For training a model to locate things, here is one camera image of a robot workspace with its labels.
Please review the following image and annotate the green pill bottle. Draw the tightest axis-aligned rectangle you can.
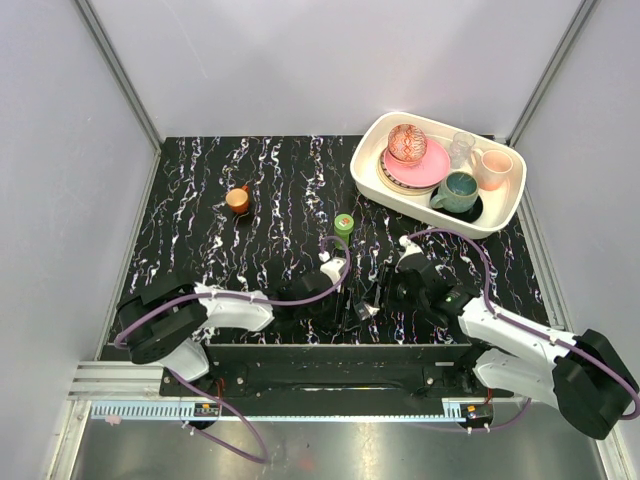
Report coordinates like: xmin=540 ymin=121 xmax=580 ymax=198
xmin=334 ymin=213 xmax=355 ymax=246

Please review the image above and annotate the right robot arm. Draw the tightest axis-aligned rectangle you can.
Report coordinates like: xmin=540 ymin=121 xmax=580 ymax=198
xmin=374 ymin=255 xmax=639 ymax=440

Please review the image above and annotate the white rectangular tub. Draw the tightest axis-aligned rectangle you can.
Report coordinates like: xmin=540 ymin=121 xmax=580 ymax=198
xmin=350 ymin=112 xmax=527 ymax=239

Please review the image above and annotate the pink plate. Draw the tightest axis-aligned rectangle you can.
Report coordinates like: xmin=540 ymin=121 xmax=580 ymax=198
xmin=385 ymin=138 xmax=450 ymax=188

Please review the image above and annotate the green bottle cap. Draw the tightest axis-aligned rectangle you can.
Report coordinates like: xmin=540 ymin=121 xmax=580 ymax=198
xmin=334 ymin=213 xmax=355 ymax=233

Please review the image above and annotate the black saucer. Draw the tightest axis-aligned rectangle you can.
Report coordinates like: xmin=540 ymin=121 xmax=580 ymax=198
xmin=438 ymin=196 xmax=484 ymax=223

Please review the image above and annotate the clear weekly pill organizer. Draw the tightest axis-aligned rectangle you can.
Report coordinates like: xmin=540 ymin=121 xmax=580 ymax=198
xmin=353 ymin=301 xmax=379 ymax=322

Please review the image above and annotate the patterned red bowl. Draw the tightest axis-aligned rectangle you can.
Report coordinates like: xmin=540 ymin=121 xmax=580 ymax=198
xmin=387 ymin=124 xmax=428 ymax=166

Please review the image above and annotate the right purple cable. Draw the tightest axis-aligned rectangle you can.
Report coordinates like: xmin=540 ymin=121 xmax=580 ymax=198
xmin=399 ymin=227 xmax=640 ymax=434

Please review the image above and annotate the small orange cup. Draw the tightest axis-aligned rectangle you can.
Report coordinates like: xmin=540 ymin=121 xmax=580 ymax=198
xmin=225 ymin=185 xmax=250 ymax=215

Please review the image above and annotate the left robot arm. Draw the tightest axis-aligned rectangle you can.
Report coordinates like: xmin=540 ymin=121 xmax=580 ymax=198
xmin=114 ymin=260 xmax=346 ymax=396

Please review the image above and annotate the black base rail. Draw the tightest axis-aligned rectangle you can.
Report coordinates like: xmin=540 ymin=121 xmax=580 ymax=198
xmin=192 ymin=344 xmax=488 ymax=399

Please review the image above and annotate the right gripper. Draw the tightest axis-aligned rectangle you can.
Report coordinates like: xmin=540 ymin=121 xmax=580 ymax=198
xmin=361 ymin=263 xmax=428 ymax=312

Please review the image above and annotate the teal ceramic mug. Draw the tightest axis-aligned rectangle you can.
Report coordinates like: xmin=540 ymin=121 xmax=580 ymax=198
xmin=429 ymin=171 xmax=479 ymax=213

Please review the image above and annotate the clear glass cup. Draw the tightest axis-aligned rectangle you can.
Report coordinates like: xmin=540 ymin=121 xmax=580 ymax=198
xmin=449 ymin=132 xmax=476 ymax=170

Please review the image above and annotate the cream striped plate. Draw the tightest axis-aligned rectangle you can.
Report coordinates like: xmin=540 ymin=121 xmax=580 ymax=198
xmin=377 ymin=149 xmax=438 ymax=196

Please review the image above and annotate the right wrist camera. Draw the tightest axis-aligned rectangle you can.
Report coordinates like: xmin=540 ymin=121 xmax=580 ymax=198
xmin=396 ymin=236 xmax=427 ymax=273

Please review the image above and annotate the pink mug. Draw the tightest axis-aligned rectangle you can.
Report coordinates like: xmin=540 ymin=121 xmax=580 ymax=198
xmin=471 ymin=149 xmax=514 ymax=191

